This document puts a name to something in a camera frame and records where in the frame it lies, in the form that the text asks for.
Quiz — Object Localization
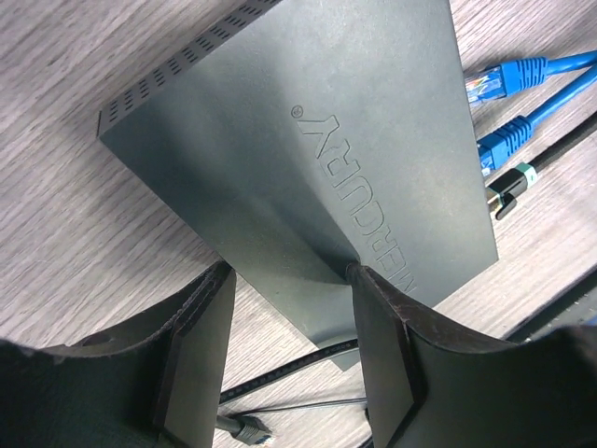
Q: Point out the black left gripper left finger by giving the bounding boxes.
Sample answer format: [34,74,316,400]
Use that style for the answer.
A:
[1,262,236,447]

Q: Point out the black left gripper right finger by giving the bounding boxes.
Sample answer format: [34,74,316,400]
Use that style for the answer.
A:
[347,264,596,447]

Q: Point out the black ethernet cable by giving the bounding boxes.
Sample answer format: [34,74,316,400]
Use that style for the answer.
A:
[215,338,360,444]
[484,111,597,221]

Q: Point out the blue ethernet cable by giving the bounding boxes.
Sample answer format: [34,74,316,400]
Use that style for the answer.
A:
[478,64,597,178]
[464,49,597,111]

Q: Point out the black network switch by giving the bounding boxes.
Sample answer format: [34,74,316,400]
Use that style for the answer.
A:
[98,1,497,345]

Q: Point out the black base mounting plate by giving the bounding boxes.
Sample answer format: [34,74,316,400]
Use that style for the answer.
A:
[504,266,596,343]

